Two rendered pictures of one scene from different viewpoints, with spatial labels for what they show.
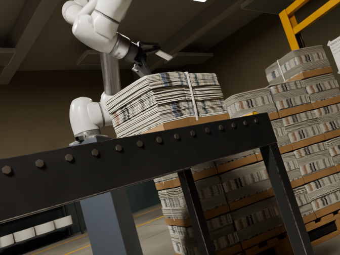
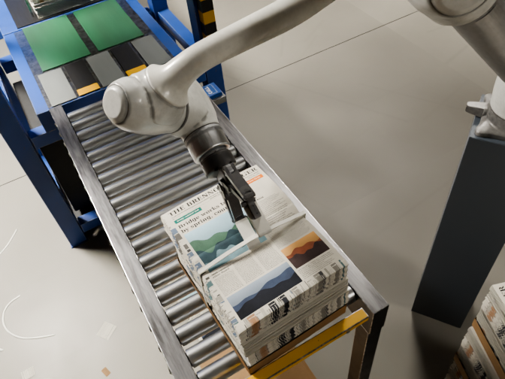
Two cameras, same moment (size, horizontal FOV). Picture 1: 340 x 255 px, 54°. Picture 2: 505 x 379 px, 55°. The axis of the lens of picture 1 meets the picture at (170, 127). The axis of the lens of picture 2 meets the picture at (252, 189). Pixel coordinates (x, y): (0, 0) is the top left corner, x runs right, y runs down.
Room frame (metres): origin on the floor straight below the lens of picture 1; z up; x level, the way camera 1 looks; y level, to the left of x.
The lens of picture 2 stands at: (1.55, -0.65, 1.95)
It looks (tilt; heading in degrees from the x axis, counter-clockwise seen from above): 49 degrees down; 107
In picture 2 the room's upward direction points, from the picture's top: 7 degrees counter-clockwise
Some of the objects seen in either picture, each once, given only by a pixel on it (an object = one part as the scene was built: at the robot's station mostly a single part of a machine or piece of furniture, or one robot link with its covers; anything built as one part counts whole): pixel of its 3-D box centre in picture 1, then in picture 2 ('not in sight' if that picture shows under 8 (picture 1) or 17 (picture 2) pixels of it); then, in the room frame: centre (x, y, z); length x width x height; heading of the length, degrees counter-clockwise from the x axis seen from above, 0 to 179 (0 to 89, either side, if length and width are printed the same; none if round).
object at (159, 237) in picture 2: not in sight; (201, 216); (1.12, 0.22, 0.77); 0.47 x 0.05 x 0.05; 41
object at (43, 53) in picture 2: not in sight; (93, 53); (0.37, 1.08, 0.75); 0.70 x 0.65 x 0.10; 131
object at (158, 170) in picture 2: not in sight; (168, 166); (0.95, 0.42, 0.77); 0.47 x 0.05 x 0.05; 41
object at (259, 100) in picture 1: (242, 114); not in sight; (2.36, -0.52, 0.95); 0.38 x 0.29 x 0.23; 21
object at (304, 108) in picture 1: (279, 117); not in sight; (2.47, -0.80, 0.86); 0.38 x 0.29 x 0.04; 23
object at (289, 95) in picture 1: (275, 105); not in sight; (2.47, -0.80, 0.95); 0.38 x 0.29 x 0.23; 23
